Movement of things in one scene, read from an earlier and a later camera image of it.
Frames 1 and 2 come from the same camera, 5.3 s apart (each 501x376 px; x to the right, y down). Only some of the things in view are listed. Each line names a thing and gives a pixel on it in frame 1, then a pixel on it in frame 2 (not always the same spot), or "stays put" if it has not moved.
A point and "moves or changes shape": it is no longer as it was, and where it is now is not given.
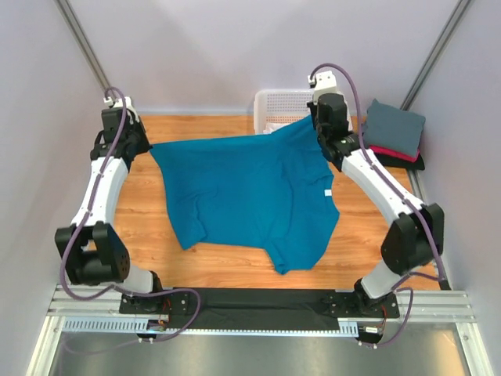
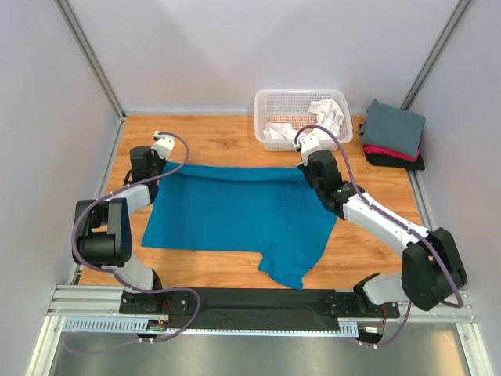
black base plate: (257, 309) stays put
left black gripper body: (137, 135) -> (159, 164)
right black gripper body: (320, 136) -> (305, 171)
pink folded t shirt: (395, 153) stays put
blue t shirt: (275, 188) moves or changes shape
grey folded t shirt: (393, 128) stays put
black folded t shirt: (386, 161) stays put
